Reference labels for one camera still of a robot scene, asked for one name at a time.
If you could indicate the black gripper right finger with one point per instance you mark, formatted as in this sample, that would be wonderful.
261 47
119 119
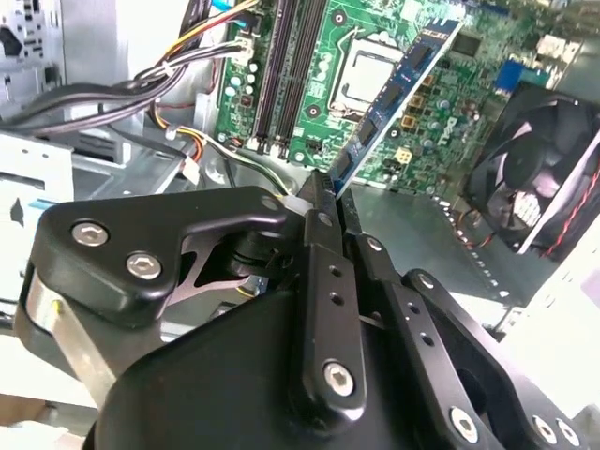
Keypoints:
422 328

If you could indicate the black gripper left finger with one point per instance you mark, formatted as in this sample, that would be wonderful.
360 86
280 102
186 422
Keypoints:
112 286

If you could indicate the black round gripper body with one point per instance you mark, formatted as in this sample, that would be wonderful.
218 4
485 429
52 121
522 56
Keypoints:
220 389

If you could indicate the blue RAM stick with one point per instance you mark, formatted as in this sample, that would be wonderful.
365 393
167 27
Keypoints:
398 94

